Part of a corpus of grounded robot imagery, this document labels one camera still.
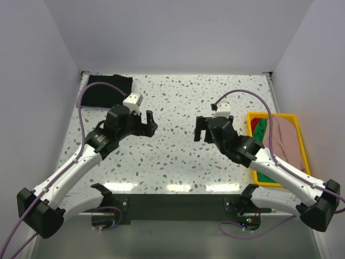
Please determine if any pink printed t-shirt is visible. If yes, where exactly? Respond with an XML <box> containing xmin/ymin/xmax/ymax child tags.
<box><xmin>272</xmin><ymin>116</ymin><xmax>306</xmax><ymax>172</ymax></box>

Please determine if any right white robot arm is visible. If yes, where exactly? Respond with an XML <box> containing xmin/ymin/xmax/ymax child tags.
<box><xmin>194</xmin><ymin>116</ymin><xmax>340</xmax><ymax>232</ymax></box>

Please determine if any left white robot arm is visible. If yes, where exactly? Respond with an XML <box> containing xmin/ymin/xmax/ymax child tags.
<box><xmin>17</xmin><ymin>105</ymin><xmax>158</xmax><ymax>238</ymax></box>

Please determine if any yellow plastic bin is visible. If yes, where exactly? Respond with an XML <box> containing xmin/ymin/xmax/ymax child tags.
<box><xmin>247</xmin><ymin>112</ymin><xmax>311</xmax><ymax>175</ymax></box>

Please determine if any folded black t-shirt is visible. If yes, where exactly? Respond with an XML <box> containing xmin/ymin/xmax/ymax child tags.
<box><xmin>81</xmin><ymin>74</ymin><xmax>133</xmax><ymax>108</ymax></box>

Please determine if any red t-shirt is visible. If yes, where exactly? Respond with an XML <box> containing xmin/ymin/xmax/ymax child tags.
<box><xmin>250</xmin><ymin>118</ymin><xmax>262</xmax><ymax>134</ymax></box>

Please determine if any green t-shirt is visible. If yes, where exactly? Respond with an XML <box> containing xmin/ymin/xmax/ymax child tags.
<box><xmin>252</xmin><ymin>119</ymin><xmax>268</xmax><ymax>142</ymax></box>

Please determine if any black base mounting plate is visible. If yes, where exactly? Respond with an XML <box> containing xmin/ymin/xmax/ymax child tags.
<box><xmin>91</xmin><ymin>194</ymin><xmax>261</xmax><ymax>230</ymax></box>

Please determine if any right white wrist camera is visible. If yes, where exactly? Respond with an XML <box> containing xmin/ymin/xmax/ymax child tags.
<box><xmin>211</xmin><ymin>101</ymin><xmax>234</xmax><ymax>123</ymax></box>

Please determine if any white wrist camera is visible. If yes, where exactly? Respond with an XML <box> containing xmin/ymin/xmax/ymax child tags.
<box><xmin>211</xmin><ymin>101</ymin><xmax>234</xmax><ymax>123</ymax></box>
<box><xmin>122</xmin><ymin>92</ymin><xmax>143</xmax><ymax>115</ymax></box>

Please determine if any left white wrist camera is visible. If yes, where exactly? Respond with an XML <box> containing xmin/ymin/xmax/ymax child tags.
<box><xmin>122</xmin><ymin>92</ymin><xmax>143</xmax><ymax>115</ymax></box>

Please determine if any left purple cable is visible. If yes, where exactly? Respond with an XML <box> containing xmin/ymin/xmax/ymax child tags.
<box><xmin>0</xmin><ymin>82</ymin><xmax>127</xmax><ymax>256</ymax></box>

